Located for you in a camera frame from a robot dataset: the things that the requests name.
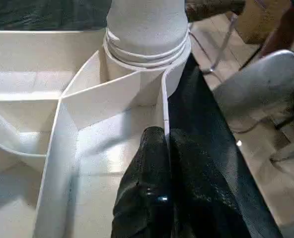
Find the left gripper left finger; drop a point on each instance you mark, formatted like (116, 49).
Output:
(147, 188)

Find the black work mat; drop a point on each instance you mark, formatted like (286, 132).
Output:
(199, 99)

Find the brown round object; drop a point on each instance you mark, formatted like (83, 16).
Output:
(211, 8)

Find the white plastic table leg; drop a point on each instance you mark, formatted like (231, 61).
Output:
(147, 24)

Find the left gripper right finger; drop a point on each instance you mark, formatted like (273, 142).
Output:
(199, 198)

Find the white plastic table top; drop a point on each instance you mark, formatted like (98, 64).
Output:
(87, 111)

